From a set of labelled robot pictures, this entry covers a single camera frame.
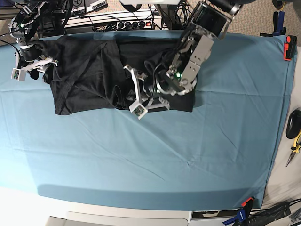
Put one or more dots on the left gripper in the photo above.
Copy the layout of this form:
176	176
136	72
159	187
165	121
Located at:
146	97

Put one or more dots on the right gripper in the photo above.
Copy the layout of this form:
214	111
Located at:
33	61

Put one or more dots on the black T-shirt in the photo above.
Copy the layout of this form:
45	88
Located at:
90	73

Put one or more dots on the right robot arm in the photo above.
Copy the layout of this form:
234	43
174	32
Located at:
35	18

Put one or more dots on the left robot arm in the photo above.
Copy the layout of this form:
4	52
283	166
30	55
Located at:
170	81

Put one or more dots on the teal table cloth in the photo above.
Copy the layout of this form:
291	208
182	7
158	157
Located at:
213	158

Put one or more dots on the white power strip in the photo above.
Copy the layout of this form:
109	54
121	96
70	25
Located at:
148	24

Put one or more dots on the orange clamp bottom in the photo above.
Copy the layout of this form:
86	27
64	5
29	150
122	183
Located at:
248	203

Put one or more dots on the black computer mouse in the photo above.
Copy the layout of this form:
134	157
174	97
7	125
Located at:
294	124

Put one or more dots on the blue clamp bottom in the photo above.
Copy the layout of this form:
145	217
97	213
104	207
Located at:
239	218

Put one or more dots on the orange black clamp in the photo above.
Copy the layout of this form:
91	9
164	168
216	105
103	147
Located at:
289	47

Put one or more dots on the blue spring clamp top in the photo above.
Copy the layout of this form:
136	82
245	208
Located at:
278	23

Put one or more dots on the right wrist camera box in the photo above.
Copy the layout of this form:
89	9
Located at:
18	74

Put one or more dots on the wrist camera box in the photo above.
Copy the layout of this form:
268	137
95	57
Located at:
18	74
138	109

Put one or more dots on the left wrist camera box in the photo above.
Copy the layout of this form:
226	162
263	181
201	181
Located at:
138	109

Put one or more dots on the yellow handled pliers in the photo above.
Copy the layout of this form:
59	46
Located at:
294	149

